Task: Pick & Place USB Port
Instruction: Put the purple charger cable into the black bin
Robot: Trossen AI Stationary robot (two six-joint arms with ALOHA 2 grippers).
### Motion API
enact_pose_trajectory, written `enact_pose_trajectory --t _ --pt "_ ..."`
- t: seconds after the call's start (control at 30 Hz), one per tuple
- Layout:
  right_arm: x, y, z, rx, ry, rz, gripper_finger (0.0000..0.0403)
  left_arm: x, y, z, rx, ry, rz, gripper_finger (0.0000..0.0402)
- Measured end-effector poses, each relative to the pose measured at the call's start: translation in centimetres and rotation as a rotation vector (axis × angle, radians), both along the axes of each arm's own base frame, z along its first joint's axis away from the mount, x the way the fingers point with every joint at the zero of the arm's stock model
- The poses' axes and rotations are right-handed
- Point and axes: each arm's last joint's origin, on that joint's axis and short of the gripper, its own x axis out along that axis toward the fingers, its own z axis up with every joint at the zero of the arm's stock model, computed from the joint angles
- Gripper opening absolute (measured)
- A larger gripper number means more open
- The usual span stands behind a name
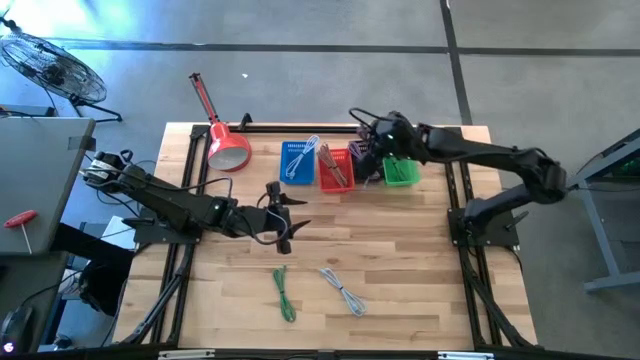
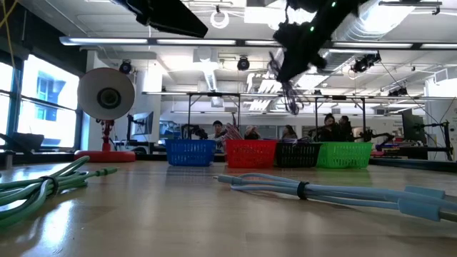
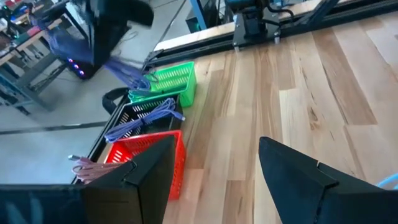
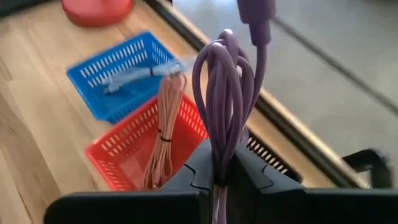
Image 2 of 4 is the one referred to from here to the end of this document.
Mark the yellow hanging cable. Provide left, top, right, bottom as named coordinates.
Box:
left=0, top=0, right=19, bottom=30

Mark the long ceiling light bar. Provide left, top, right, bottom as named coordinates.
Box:
left=59, top=36, right=457, bottom=50

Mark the red desk lamp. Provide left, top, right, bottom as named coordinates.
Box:
left=74, top=67, right=136, bottom=163

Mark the black plastic basket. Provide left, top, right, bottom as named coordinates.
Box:
left=275, top=141, right=322, bottom=168

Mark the person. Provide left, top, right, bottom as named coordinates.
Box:
left=281, top=124, right=298, bottom=141
left=338, top=115, right=356, bottom=143
left=243, top=124, right=261, bottom=141
left=317, top=113, right=342, bottom=143
left=209, top=120, right=226, bottom=141

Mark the white coiled cable ring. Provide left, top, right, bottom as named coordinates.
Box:
left=209, top=9, right=230, bottom=29

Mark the purple USB cable bundle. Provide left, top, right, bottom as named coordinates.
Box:
left=267, top=51, right=305, bottom=116

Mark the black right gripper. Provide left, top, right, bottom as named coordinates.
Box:
left=273, top=20, right=328, bottom=82

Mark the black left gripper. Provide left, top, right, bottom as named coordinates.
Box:
left=110, top=0, right=210, bottom=39

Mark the brown USB cable bundle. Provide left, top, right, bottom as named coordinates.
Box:
left=223, top=123, right=244, bottom=143

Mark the silver ventilation duct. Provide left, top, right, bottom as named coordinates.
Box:
left=335, top=0, right=417, bottom=42

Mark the grey USB cable bundle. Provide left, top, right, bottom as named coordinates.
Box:
left=216, top=172, right=457, bottom=223

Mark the large window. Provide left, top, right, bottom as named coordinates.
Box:
left=0, top=53, right=81, bottom=149

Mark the black overhead station frame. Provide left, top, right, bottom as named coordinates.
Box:
left=185, top=91, right=368, bottom=143

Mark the green plastic basket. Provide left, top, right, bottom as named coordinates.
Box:
left=316, top=141, right=373, bottom=169

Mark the blue plastic basket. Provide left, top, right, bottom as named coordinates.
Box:
left=164, top=138, right=217, bottom=167

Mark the black aluminium table frame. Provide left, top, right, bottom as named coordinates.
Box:
left=0, top=149, right=457, bottom=171

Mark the red plastic basket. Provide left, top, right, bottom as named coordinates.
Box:
left=224, top=138, right=278, bottom=169

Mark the black computer monitor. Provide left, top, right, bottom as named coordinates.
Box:
left=130, top=111, right=154, bottom=142
left=401, top=109, right=428, bottom=143

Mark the green USB cable bundle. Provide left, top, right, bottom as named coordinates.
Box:
left=0, top=155, right=119, bottom=229

